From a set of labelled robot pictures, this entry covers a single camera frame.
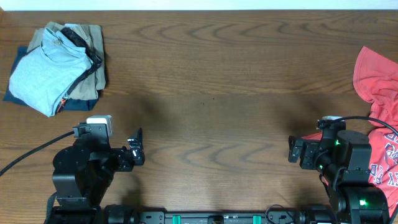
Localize red t-shirt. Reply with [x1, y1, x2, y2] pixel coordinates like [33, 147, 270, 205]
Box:
[301, 45, 398, 217]

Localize light blue polo shirt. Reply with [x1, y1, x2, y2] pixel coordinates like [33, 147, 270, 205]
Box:
[9, 28, 76, 117]

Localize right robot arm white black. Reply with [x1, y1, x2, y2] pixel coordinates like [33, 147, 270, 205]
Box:
[288, 129, 389, 223]

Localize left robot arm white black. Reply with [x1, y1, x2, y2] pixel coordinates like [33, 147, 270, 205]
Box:
[45, 124, 145, 223]

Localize folded navy blue garment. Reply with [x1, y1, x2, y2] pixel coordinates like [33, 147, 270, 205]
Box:
[2, 46, 98, 111]

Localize folded beige garment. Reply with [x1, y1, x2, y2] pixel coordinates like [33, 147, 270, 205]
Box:
[45, 22, 106, 100]

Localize black orange patterned shirt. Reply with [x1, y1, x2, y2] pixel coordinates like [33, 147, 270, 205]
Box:
[58, 27, 103, 110]

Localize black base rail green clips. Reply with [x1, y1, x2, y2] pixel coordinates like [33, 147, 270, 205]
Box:
[139, 211, 295, 224]

